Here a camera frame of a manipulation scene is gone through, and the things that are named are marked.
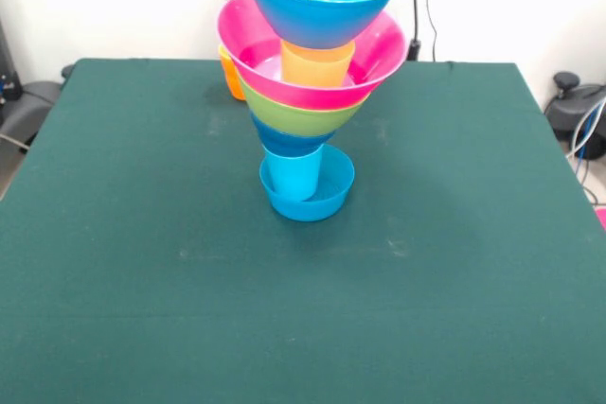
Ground large pink bowl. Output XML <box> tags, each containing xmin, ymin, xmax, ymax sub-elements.
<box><xmin>216</xmin><ymin>0</ymin><xmax>408</xmax><ymax>111</ymax></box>

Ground light blue cup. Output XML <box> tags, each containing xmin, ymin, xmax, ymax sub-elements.
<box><xmin>262</xmin><ymin>144</ymin><xmax>326</xmax><ymax>202</ymax></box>

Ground orange cup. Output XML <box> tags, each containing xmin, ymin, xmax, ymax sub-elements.
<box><xmin>217</xmin><ymin>44</ymin><xmax>247</xmax><ymax>102</ymax></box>

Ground small dark blue bowl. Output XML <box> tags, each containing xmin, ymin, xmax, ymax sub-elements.
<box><xmin>249</xmin><ymin>110</ymin><xmax>338</xmax><ymax>158</ymax></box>

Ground yellow ribbed cup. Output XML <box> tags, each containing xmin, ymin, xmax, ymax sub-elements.
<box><xmin>279</xmin><ymin>39</ymin><xmax>357</xmax><ymax>89</ymax></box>

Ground small ribbed blue bowl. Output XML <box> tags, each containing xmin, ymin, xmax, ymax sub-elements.
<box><xmin>258</xmin><ymin>144</ymin><xmax>356</xmax><ymax>222</ymax></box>

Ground dark green table cloth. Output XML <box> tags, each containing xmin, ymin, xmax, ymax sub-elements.
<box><xmin>0</xmin><ymin>58</ymin><xmax>606</xmax><ymax>404</ymax></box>

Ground blue cable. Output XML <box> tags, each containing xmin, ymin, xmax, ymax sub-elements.
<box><xmin>572</xmin><ymin>105</ymin><xmax>606</xmax><ymax>162</ymax></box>

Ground lime green bowl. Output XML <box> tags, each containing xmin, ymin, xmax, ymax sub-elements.
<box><xmin>239</xmin><ymin>77</ymin><xmax>371</xmax><ymax>136</ymax></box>

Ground large blue bowl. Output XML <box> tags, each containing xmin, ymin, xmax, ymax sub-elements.
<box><xmin>239</xmin><ymin>0</ymin><xmax>402</xmax><ymax>50</ymax></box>

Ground black equipment base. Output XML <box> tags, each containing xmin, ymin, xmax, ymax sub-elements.
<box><xmin>544</xmin><ymin>71</ymin><xmax>606</xmax><ymax>140</ymax></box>
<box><xmin>0</xmin><ymin>20</ymin><xmax>75</xmax><ymax>154</ymax></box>

